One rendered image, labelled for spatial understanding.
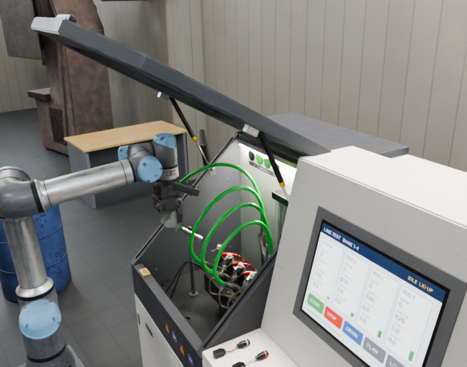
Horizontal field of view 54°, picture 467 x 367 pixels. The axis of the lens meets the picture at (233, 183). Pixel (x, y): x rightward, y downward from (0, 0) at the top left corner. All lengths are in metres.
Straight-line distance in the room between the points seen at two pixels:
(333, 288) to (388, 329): 0.20
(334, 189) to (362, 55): 2.56
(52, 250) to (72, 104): 3.33
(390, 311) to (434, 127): 2.42
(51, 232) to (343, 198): 2.64
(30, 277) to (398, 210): 1.12
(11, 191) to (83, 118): 5.37
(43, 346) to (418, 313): 1.07
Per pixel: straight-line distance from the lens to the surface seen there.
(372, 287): 1.22
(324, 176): 1.33
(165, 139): 1.54
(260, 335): 1.59
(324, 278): 1.34
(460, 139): 3.42
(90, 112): 6.78
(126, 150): 1.52
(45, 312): 1.57
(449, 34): 3.40
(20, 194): 1.38
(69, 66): 6.54
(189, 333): 1.66
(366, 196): 1.22
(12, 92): 10.94
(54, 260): 3.67
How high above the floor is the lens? 1.99
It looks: 21 degrees down
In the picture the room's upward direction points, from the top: 1 degrees counter-clockwise
